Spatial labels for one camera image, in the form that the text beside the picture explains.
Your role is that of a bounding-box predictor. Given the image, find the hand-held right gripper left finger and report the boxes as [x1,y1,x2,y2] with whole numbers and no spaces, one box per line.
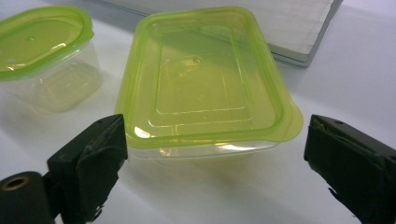
[46,113,129,224]

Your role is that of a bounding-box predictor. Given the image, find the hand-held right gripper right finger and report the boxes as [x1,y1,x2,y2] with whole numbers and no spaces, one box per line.
[304,114,396,224]

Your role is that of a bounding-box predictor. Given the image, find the small clear oval container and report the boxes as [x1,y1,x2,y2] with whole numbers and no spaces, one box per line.
[0,41,104,114]

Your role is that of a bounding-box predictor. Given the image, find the small oval green lid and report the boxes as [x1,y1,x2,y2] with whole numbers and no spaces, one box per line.
[0,5,95,82]

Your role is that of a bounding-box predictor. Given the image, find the large rectangular green-lidded container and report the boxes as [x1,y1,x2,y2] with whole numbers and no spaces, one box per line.
[114,6,304,149]

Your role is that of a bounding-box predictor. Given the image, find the white flat board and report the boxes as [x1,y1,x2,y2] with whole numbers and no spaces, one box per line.
[90,0,345,68]

